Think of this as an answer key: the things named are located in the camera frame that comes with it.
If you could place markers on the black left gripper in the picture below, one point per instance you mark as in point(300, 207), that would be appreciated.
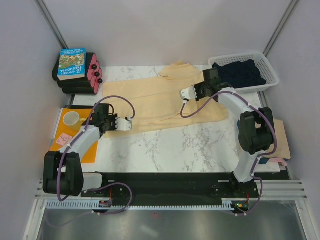
point(113, 117)

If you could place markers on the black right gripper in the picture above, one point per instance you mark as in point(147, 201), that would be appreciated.
point(196, 87)

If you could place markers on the yellow t-shirt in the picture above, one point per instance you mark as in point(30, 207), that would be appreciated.
point(157, 101)

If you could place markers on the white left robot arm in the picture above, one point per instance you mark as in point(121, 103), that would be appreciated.
point(63, 174)

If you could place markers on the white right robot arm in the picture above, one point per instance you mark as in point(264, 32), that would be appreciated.
point(256, 129)

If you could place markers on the orange board with black border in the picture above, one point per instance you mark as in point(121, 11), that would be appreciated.
point(90, 156)

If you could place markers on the yellow mug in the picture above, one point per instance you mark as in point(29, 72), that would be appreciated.
point(73, 120)

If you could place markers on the navy t-shirt in basket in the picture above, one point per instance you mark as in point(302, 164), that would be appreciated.
point(240, 74)

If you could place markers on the pink and black case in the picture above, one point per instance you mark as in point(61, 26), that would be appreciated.
point(85, 85)

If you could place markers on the pink cube block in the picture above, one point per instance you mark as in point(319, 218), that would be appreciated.
point(63, 139)

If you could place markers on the white plastic basket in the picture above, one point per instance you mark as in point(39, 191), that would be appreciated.
point(261, 62)

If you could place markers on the blue illustrated book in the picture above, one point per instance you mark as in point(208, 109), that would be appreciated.
point(71, 64)

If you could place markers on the folded pink and blue clothes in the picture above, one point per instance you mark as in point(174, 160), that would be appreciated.
point(281, 161)

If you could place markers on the folded beige t-shirt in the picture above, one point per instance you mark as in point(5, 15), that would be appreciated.
point(283, 150)

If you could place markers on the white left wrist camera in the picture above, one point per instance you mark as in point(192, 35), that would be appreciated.
point(122, 124)

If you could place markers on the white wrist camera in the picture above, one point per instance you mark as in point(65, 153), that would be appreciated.
point(189, 93)
point(122, 124)

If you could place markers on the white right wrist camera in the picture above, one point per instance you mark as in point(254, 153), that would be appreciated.
point(189, 93)

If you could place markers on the white slotted cable duct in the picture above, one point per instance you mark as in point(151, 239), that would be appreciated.
point(97, 204)

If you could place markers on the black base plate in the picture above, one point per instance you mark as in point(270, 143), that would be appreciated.
point(173, 188)

